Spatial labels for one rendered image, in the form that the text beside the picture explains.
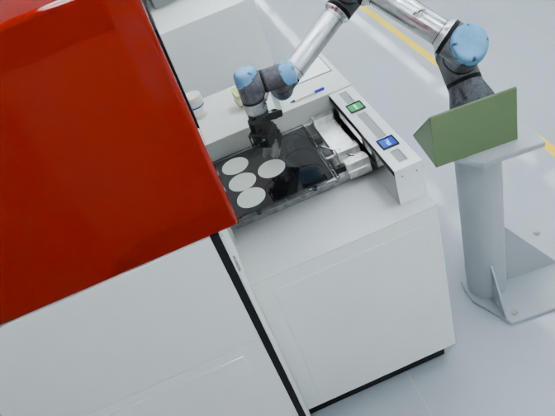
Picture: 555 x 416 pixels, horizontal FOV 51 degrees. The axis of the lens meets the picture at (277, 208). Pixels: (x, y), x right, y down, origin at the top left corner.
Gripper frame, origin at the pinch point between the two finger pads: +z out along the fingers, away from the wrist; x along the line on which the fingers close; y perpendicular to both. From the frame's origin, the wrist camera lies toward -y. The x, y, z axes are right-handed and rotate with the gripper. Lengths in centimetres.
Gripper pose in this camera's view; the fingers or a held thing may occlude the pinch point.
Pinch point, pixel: (276, 154)
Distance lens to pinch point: 208.7
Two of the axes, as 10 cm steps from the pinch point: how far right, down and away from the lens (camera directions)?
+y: -3.3, 6.9, -6.5
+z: 2.7, 7.2, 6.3
